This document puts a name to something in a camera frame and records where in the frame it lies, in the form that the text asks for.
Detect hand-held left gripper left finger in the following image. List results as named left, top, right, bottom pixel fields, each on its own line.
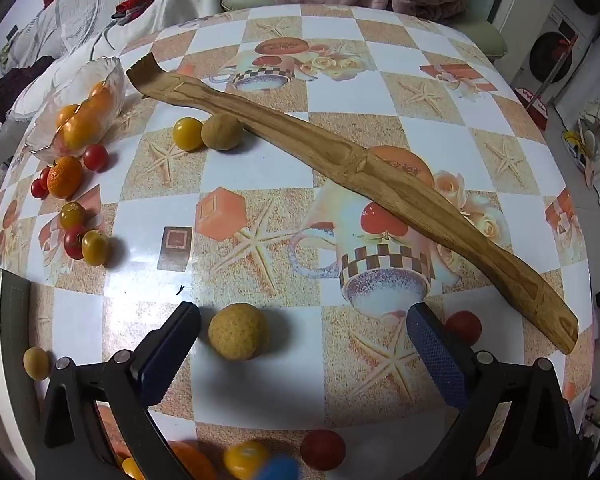
left=34, top=301, right=202, bottom=480

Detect white washing machine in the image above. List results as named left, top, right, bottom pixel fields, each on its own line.
left=517, top=2, right=600, bottom=106

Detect large tan longan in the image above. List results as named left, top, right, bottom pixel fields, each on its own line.
left=208, top=303, right=271, bottom=361

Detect dark clothes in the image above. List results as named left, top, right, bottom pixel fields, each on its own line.
left=0, top=55, right=56, bottom=126

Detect white yellow soft item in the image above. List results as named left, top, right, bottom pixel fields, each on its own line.
left=562, top=100, right=600, bottom=186

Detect clear glass bowl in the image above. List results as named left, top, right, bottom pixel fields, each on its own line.
left=26, top=56, right=127, bottom=163

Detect blue round object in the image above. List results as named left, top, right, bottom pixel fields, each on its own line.
left=257, top=455, right=301, bottom=480

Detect small tan longan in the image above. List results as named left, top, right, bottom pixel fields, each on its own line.
left=23, top=346, right=50, bottom=381

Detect wooden back scratcher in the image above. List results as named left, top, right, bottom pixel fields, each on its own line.
left=125, top=52, right=579, bottom=356

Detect grey white sofa cover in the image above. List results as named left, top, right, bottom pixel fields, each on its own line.
left=0, top=0, right=231, bottom=126

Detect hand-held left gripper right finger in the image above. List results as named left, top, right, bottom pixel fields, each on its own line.
left=406, top=301, right=581, bottom=480

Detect yellow-green cherry tomato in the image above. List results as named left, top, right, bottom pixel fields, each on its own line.
left=59, top=201, right=87, bottom=229

